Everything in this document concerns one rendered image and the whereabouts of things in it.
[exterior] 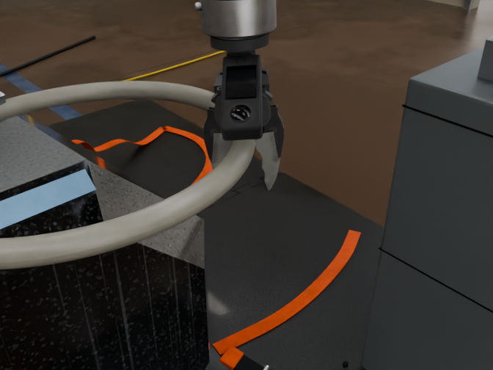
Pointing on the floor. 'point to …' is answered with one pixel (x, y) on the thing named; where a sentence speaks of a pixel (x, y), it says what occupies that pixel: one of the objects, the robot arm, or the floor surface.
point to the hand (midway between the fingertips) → (246, 184)
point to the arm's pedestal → (438, 229)
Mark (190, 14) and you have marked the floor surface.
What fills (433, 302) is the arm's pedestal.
